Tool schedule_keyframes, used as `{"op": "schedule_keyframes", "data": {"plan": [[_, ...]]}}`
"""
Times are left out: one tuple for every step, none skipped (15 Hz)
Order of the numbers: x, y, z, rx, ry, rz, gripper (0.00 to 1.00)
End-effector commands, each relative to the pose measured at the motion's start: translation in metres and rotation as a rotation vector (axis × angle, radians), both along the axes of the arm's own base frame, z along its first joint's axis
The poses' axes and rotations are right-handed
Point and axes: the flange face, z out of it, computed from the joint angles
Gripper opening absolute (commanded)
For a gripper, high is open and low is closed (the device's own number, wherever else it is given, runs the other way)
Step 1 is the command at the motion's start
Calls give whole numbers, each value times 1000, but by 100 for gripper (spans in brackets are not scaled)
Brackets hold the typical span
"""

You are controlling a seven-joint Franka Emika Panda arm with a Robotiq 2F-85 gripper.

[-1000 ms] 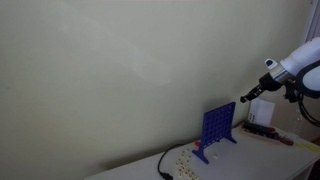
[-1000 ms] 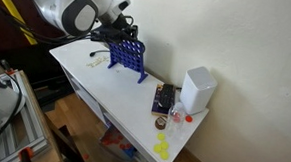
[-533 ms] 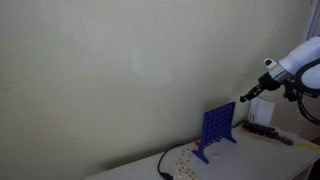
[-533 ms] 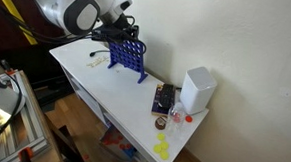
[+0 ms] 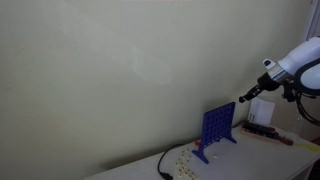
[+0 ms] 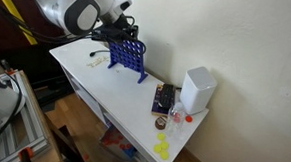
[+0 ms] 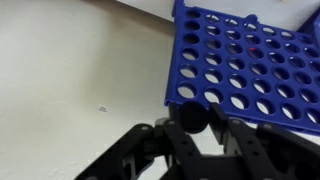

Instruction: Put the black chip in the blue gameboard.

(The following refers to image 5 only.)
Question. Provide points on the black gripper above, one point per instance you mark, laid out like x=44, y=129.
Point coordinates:
x=268, y=83

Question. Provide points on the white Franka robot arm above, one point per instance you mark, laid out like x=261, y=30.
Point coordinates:
x=303, y=56

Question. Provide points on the blue connect four gameboard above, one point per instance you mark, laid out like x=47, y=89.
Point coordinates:
x=216, y=130

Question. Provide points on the red game chip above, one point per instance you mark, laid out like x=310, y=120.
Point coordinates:
x=197, y=144

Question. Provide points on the yellow game chip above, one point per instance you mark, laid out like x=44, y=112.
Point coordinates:
x=308, y=147

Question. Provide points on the white box speaker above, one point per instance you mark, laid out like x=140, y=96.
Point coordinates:
x=261, y=111

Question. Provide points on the black remote control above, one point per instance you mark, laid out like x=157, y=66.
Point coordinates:
x=258, y=128

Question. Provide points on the cream letter tile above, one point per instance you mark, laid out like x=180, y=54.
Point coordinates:
x=189, y=172
x=181, y=171
x=195, y=177
x=215, y=155
x=185, y=153
x=180, y=162
x=187, y=160

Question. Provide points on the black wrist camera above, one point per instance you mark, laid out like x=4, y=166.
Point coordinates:
x=289, y=92

